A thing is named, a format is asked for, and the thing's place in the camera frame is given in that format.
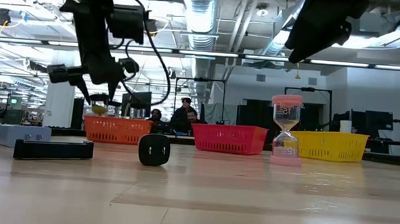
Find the black stapler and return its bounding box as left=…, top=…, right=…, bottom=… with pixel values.
left=12, top=136, right=95, bottom=164

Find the slanted silver ventilation duct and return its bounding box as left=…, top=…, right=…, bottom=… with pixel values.
left=257, top=8, right=297, bottom=58

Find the black speaker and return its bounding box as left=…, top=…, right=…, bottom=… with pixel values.
left=71, top=97, right=85, bottom=129

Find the pink hourglass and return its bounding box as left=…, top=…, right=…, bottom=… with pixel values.
left=268, top=93, right=305, bottom=167

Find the black ceiling device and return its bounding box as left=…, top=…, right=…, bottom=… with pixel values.
left=0, top=8, right=13, bottom=26

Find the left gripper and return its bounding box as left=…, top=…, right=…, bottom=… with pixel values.
left=45, top=0, right=143, bottom=108

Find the white cup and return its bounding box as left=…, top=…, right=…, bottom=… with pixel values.
left=339, top=119, right=353, bottom=134

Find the wide silver ventilation duct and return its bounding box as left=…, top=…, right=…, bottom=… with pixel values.
left=177, top=0, right=224, bottom=107

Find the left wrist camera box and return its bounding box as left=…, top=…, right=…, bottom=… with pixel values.
left=106, top=3, right=148, bottom=45

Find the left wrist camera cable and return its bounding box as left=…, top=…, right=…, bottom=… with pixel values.
left=97, top=0, right=176, bottom=108

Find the white column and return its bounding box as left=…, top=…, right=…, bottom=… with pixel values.
left=43, top=79, right=76, bottom=129

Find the yellow plastic basket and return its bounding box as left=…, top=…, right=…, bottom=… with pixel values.
left=289, top=129, right=371, bottom=164

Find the yellow sand hourglass number three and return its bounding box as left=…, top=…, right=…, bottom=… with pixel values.
left=88, top=92, right=111, bottom=118

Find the person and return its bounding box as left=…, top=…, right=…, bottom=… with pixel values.
left=146, top=108, right=168, bottom=135
left=184, top=109, right=208, bottom=137
left=170, top=95, right=201, bottom=133

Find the black monitor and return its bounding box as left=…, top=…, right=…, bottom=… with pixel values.
left=349, top=109, right=395, bottom=140
left=120, top=89, right=153, bottom=119

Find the grey fabric sheet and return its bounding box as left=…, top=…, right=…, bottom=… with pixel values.
left=204, top=102, right=239, bottom=125

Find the black cube charger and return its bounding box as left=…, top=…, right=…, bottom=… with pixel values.
left=137, top=133, right=172, bottom=168

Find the orange plastic basket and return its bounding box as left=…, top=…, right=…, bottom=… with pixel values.
left=82, top=115, right=154, bottom=147

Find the long ceiling light bar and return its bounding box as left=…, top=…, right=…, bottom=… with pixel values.
left=0, top=36, right=400, bottom=72

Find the light blue cube charger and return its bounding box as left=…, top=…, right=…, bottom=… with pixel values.
left=0, top=123, right=53, bottom=150

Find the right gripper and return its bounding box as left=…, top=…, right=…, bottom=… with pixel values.
left=284, top=0, right=370, bottom=68

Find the red plastic basket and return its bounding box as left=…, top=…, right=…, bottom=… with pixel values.
left=190, top=123, right=270, bottom=157

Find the black frame stand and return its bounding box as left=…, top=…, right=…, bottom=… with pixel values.
left=173, top=76, right=227, bottom=125
left=282, top=86, right=335, bottom=134

